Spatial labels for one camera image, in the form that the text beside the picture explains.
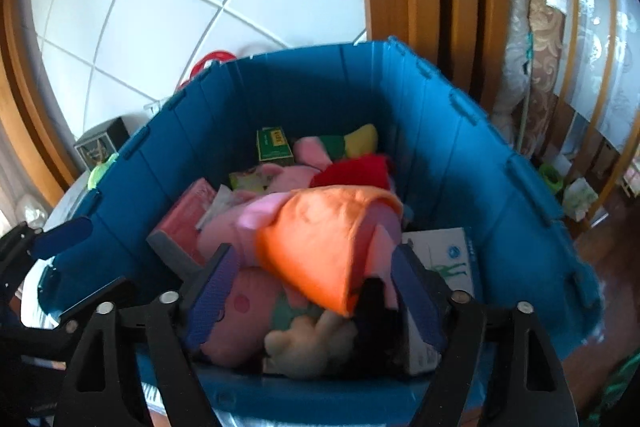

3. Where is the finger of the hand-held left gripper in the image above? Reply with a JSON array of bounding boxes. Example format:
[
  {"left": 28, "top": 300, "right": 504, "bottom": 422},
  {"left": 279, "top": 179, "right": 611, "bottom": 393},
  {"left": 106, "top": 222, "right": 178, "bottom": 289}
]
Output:
[
  {"left": 0, "top": 216, "right": 95, "bottom": 304},
  {"left": 0, "top": 276, "right": 137, "bottom": 360}
]

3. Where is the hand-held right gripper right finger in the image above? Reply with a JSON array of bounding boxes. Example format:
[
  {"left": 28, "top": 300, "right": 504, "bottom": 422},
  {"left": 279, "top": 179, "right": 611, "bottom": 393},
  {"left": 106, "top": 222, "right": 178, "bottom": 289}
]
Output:
[{"left": 391, "top": 243, "right": 581, "bottom": 427}]

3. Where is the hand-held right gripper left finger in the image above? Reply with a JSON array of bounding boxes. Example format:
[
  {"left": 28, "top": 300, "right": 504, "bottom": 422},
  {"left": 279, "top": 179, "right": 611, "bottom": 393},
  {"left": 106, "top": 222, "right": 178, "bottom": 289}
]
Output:
[{"left": 52, "top": 243, "right": 241, "bottom": 427}]

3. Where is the large pink plush toy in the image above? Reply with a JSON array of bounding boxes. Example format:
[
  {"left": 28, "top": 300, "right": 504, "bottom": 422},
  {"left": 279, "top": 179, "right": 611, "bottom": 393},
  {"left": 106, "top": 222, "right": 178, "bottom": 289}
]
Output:
[{"left": 195, "top": 187, "right": 403, "bottom": 370}]

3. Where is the orange plush toy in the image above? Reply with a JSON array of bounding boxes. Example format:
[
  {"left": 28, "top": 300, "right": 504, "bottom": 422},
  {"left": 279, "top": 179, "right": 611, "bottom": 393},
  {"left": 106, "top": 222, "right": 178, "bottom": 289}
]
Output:
[{"left": 255, "top": 188, "right": 405, "bottom": 319}]

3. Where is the blue plastic storage bin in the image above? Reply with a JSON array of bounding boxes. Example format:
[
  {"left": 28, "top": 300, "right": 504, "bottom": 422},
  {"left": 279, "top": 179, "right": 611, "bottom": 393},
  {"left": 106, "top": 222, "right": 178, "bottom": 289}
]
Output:
[{"left": 37, "top": 36, "right": 603, "bottom": 427}]

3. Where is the clear plastic bag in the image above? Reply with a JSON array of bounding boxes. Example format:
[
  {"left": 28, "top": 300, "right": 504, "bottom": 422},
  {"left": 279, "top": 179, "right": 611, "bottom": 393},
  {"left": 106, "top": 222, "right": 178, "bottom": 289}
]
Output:
[{"left": 12, "top": 194, "right": 51, "bottom": 228}]

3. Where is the white box with green print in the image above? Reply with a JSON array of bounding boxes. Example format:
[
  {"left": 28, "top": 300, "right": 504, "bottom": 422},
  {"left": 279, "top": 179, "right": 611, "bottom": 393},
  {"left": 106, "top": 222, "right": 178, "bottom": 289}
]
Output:
[{"left": 400, "top": 227, "right": 476, "bottom": 373}]

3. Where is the green crocodile plush toy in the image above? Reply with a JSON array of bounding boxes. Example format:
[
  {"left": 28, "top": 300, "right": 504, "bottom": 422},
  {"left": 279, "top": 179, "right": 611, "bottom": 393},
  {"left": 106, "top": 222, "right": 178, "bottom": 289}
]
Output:
[{"left": 86, "top": 153, "right": 121, "bottom": 190}]

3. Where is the pink cardboard box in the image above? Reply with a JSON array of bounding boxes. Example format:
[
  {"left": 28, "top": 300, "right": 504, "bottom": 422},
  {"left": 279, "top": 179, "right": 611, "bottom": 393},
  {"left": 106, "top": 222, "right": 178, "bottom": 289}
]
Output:
[{"left": 157, "top": 178, "right": 218, "bottom": 265}]

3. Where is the clear plastic wrapper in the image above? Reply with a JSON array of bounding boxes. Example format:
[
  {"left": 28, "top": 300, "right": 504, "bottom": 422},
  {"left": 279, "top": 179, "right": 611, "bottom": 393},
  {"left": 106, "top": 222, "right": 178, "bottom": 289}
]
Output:
[{"left": 195, "top": 184, "right": 241, "bottom": 230}]

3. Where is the black gift bag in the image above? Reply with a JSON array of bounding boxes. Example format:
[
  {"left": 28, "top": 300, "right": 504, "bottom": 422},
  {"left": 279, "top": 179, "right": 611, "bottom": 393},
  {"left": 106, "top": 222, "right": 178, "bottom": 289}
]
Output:
[{"left": 74, "top": 117, "right": 132, "bottom": 170}]

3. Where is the cream plush toy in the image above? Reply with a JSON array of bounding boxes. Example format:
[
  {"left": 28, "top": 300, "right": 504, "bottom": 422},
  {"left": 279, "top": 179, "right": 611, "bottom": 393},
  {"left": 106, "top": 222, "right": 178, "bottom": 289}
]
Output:
[{"left": 262, "top": 309, "right": 358, "bottom": 380}]

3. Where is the light green packet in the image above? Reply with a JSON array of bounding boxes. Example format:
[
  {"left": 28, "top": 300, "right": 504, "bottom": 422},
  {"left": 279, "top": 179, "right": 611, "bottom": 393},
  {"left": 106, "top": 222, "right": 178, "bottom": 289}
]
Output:
[{"left": 229, "top": 167, "right": 276, "bottom": 192}]

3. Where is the red plush toy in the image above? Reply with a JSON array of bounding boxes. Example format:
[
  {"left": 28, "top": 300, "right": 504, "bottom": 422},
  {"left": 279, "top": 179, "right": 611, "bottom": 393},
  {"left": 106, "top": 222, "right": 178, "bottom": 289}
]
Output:
[{"left": 310, "top": 154, "right": 396, "bottom": 192}]

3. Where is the dark green small box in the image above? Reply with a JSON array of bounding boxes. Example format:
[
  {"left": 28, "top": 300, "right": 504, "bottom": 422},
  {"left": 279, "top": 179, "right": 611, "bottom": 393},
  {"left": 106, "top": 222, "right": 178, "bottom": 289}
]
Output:
[{"left": 256, "top": 126, "right": 296, "bottom": 165}]

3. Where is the yellow and green plush toy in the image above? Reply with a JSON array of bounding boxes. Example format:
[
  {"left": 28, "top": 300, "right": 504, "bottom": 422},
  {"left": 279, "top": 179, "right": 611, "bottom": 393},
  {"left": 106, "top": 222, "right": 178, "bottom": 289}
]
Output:
[{"left": 320, "top": 123, "right": 381, "bottom": 160}]

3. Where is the small pink plush toy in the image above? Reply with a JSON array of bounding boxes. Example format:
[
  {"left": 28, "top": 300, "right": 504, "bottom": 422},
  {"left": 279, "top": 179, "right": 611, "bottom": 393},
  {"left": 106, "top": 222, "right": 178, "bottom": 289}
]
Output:
[{"left": 257, "top": 136, "right": 346, "bottom": 195}]

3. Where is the green plastic cup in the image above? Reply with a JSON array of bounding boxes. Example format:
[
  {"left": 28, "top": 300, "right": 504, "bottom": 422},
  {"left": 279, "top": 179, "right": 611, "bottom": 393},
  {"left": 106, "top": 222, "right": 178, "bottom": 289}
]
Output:
[{"left": 537, "top": 164, "right": 566, "bottom": 192}]

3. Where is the white and green tissue pack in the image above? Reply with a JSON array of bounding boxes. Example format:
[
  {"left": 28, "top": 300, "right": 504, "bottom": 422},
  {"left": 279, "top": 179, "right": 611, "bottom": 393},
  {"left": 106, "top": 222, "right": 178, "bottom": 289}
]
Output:
[{"left": 562, "top": 179, "right": 598, "bottom": 223}]

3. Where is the red plastic carry case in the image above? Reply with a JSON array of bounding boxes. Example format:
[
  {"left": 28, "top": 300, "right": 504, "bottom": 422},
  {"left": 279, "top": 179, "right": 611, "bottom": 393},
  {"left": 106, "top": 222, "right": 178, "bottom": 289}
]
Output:
[{"left": 177, "top": 49, "right": 238, "bottom": 90}]

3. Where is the brown patterned rolled rug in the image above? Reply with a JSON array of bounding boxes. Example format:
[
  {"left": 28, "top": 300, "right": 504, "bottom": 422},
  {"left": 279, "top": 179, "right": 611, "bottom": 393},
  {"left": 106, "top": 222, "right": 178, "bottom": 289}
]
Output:
[{"left": 520, "top": 0, "right": 571, "bottom": 158}]

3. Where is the light patterned rolled rug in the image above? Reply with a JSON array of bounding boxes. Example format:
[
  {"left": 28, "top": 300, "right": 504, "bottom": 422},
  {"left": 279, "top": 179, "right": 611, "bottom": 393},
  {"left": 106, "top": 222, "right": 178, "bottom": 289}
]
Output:
[{"left": 492, "top": 0, "right": 538, "bottom": 148}]

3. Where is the white lace curtain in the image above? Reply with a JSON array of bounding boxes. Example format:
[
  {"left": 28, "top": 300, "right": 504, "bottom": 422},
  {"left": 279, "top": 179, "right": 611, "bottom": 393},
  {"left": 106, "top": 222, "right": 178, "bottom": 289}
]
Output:
[{"left": 565, "top": 0, "right": 640, "bottom": 158}]

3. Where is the green cord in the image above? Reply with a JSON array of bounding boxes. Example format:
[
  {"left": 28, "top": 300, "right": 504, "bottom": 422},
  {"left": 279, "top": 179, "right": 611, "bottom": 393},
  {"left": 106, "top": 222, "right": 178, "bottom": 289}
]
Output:
[{"left": 585, "top": 347, "right": 640, "bottom": 427}]

